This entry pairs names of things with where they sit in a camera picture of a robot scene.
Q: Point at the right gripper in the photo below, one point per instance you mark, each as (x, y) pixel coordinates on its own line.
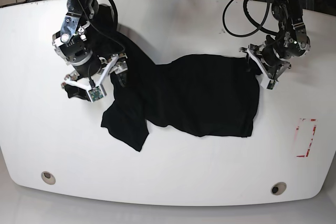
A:
(78, 82)

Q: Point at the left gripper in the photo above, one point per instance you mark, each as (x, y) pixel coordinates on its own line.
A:
(263, 60)

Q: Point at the black graphic t-shirt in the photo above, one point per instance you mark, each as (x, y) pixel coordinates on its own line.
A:
(202, 95)

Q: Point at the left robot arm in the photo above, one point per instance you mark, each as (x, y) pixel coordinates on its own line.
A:
(291, 40)

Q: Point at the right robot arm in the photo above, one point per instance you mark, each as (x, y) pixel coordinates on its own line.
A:
(86, 42)

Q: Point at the red tape rectangle marking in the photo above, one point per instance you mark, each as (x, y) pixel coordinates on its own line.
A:
(304, 135)

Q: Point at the left table grommet hole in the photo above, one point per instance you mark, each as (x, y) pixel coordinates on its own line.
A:
(48, 178)

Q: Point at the table grommet hole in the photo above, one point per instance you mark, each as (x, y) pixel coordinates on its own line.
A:
(278, 188)
(48, 178)

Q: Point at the right table grommet hole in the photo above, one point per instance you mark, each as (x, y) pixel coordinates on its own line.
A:
(278, 188)

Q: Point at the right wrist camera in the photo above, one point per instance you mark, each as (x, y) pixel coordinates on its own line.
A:
(96, 93)

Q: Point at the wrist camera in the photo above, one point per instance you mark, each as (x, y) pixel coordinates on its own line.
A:
(96, 93)
(268, 83)

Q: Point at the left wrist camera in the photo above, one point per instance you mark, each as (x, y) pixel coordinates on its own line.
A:
(268, 83)

